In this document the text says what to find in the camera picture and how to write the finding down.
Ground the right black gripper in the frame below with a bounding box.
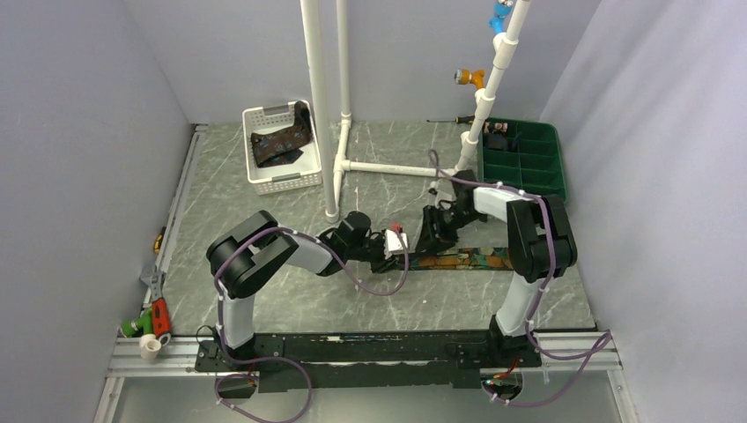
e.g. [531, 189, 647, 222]
[415, 204, 484, 256]

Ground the colourful patterned tie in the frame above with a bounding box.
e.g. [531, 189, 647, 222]
[409, 247, 514, 271]

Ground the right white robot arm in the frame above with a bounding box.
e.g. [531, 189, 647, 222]
[416, 170, 578, 366]

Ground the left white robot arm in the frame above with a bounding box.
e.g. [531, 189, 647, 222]
[206, 210, 412, 370]

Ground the rolled dark tie in tray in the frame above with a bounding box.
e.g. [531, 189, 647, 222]
[483, 122, 514, 152]

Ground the green compartment tray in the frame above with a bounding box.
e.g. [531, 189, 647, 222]
[477, 118, 568, 200]

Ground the black yellow screwdriver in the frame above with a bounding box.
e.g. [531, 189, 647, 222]
[427, 115, 475, 124]

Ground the white perforated plastic basket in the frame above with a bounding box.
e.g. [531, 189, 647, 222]
[241, 100, 322, 196]

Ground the dark brown patterned tie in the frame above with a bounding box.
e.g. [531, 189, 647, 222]
[250, 100, 313, 168]

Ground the orange nozzle fitting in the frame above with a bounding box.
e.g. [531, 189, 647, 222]
[454, 69, 485, 90]

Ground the blue nozzle fitting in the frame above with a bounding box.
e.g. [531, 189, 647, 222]
[489, 0, 514, 34]

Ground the yellow black tape measure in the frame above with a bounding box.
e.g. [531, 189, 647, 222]
[153, 233, 164, 254]

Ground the red grey pipe wrench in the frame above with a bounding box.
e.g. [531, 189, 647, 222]
[140, 263, 172, 345]

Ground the green pipe fitting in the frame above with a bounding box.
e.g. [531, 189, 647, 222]
[119, 308, 154, 338]

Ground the white pipe coupling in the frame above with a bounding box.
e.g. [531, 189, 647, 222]
[138, 333, 162, 362]

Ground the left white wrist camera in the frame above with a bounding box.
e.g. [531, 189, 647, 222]
[384, 224, 409, 257]

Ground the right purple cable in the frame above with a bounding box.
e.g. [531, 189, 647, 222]
[427, 150, 613, 409]

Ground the purple cable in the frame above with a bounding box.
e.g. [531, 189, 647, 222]
[427, 150, 613, 409]
[212, 224, 410, 423]

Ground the white PVC pipe frame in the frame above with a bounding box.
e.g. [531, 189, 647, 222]
[300, 0, 533, 225]

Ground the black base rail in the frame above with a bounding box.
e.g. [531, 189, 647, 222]
[195, 329, 542, 393]

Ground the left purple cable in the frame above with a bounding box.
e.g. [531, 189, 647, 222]
[212, 224, 410, 423]

